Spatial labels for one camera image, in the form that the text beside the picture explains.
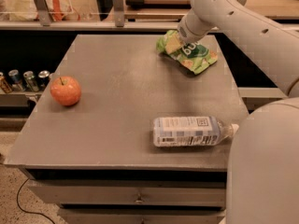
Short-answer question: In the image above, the clear acrylic box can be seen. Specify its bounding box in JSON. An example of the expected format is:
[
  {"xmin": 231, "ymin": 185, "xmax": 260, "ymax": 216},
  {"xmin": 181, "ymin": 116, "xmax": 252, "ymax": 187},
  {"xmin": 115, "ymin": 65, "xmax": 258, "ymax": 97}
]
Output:
[{"xmin": 0, "ymin": 0, "xmax": 100, "ymax": 23}]

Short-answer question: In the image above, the green drink can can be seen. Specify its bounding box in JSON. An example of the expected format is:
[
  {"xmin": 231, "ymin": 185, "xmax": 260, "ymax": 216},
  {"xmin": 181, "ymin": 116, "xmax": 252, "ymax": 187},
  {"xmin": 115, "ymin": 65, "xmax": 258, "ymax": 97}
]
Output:
[{"xmin": 23, "ymin": 71, "xmax": 39, "ymax": 92}]

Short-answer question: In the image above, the clear plastic water bottle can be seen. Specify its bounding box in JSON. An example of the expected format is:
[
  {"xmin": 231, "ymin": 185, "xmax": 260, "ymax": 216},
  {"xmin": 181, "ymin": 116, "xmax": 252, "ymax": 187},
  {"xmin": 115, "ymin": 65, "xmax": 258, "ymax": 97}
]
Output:
[{"xmin": 153, "ymin": 116, "xmax": 239, "ymax": 147}]

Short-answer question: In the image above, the grey drawer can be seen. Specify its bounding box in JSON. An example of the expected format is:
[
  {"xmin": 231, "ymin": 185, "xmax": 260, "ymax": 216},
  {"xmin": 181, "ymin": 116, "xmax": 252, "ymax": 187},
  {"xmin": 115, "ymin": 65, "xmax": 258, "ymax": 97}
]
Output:
[
  {"xmin": 58, "ymin": 208, "xmax": 225, "ymax": 224},
  {"xmin": 28, "ymin": 180, "xmax": 226, "ymax": 208}
]

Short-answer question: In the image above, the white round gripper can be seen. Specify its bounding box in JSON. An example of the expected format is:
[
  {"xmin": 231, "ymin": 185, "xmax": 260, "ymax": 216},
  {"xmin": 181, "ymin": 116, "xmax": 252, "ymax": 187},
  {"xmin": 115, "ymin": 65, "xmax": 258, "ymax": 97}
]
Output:
[{"xmin": 165, "ymin": 9, "xmax": 213, "ymax": 54}]

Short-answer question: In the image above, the left grey metal bracket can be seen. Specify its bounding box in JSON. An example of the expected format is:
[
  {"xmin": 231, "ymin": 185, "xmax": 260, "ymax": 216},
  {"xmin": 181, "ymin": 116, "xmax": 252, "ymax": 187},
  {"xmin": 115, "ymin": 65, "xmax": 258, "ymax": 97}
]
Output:
[{"xmin": 34, "ymin": 0, "xmax": 52, "ymax": 26}]

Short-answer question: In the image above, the dark drink can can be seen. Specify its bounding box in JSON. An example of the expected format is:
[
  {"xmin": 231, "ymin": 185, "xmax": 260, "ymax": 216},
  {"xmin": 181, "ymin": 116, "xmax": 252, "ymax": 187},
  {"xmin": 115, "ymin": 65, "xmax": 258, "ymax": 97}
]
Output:
[{"xmin": 38, "ymin": 70, "xmax": 50, "ymax": 88}]

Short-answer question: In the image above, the green rice chip bag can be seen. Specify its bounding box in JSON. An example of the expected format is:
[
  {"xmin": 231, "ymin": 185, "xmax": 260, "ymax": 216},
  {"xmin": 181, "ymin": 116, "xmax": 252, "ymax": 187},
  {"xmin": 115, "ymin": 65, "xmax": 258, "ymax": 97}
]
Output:
[{"xmin": 156, "ymin": 30, "xmax": 218, "ymax": 75}]

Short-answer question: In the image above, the black floor cable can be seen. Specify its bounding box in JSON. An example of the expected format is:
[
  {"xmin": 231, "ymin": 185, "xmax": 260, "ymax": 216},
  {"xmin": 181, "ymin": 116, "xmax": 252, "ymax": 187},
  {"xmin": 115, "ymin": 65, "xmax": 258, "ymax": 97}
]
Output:
[{"xmin": 16, "ymin": 177, "xmax": 56, "ymax": 224}]

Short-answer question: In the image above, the middle grey metal bracket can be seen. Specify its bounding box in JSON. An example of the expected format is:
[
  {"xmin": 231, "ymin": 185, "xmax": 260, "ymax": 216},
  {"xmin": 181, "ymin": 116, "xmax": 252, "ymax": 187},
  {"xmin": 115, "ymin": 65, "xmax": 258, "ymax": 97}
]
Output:
[{"xmin": 112, "ymin": 0, "xmax": 125, "ymax": 27}]

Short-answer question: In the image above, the upper grey drawer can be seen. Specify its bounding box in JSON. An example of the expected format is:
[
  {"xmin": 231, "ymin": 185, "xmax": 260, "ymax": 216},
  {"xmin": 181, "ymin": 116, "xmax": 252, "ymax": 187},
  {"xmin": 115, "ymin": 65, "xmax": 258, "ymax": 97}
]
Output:
[{"xmin": 28, "ymin": 180, "xmax": 226, "ymax": 208}]

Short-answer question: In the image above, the lower grey drawer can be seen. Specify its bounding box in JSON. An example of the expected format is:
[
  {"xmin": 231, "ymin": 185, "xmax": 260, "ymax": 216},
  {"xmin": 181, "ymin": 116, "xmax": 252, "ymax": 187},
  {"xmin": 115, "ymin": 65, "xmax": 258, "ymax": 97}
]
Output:
[{"xmin": 58, "ymin": 208, "xmax": 225, "ymax": 224}]

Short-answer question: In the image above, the white orange plastic bag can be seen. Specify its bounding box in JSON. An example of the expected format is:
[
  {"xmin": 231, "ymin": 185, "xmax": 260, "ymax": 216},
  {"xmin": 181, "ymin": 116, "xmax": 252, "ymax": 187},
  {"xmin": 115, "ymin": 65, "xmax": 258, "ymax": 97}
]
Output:
[{"xmin": 7, "ymin": 0, "xmax": 80, "ymax": 21}]

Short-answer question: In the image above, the grey metal bracket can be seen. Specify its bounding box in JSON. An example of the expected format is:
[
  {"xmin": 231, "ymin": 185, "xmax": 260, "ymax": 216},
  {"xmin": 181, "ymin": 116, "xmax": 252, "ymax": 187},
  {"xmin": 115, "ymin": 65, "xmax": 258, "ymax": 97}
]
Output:
[
  {"xmin": 112, "ymin": 0, "xmax": 125, "ymax": 27},
  {"xmin": 34, "ymin": 0, "xmax": 52, "ymax": 26}
]

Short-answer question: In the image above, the grey drawer cabinet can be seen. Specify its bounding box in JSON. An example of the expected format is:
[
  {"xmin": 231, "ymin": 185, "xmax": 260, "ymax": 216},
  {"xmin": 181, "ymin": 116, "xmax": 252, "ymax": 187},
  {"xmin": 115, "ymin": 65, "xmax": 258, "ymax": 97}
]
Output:
[{"xmin": 5, "ymin": 35, "xmax": 248, "ymax": 213}]

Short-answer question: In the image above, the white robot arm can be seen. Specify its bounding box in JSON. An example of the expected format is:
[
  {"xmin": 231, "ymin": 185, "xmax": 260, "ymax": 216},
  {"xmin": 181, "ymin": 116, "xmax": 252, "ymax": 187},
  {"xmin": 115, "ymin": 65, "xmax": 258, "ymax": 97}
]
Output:
[{"xmin": 178, "ymin": 0, "xmax": 299, "ymax": 224}]

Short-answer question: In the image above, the red apple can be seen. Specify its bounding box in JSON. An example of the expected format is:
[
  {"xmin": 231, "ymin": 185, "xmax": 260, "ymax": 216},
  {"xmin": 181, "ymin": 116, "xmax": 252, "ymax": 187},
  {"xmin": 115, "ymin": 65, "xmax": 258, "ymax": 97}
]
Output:
[{"xmin": 50, "ymin": 76, "xmax": 81, "ymax": 106}]

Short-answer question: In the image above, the brown drink can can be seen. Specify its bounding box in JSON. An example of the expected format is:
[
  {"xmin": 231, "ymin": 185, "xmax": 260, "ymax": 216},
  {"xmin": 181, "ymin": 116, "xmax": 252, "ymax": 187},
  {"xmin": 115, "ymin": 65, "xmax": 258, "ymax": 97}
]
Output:
[{"xmin": 0, "ymin": 72, "xmax": 13, "ymax": 93}]

